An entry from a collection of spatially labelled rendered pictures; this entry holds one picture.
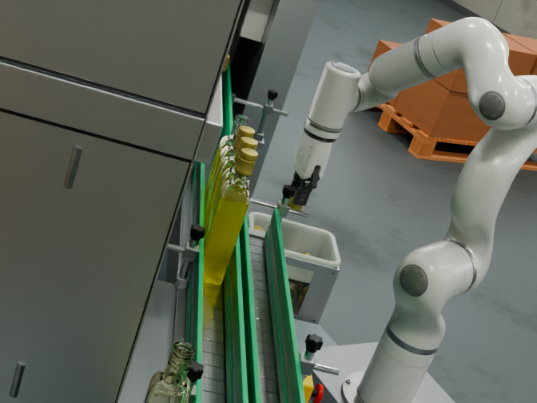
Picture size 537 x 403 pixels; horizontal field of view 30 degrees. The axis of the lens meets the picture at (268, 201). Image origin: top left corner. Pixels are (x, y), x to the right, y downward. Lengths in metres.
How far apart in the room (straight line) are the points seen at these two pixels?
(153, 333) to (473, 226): 0.69
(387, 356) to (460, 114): 4.47
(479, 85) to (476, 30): 0.13
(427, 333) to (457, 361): 2.22
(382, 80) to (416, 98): 4.50
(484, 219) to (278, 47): 1.13
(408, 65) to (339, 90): 0.20
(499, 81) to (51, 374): 0.96
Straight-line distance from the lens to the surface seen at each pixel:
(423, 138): 6.47
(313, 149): 2.23
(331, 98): 2.20
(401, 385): 2.21
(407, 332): 2.14
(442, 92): 6.44
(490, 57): 1.96
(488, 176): 1.99
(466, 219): 2.04
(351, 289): 4.54
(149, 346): 1.75
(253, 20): 3.05
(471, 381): 4.26
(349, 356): 2.41
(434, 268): 2.02
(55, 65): 1.29
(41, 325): 1.46
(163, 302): 1.88
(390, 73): 2.10
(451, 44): 2.01
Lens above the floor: 2.01
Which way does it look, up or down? 23 degrees down
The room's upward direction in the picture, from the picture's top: 20 degrees clockwise
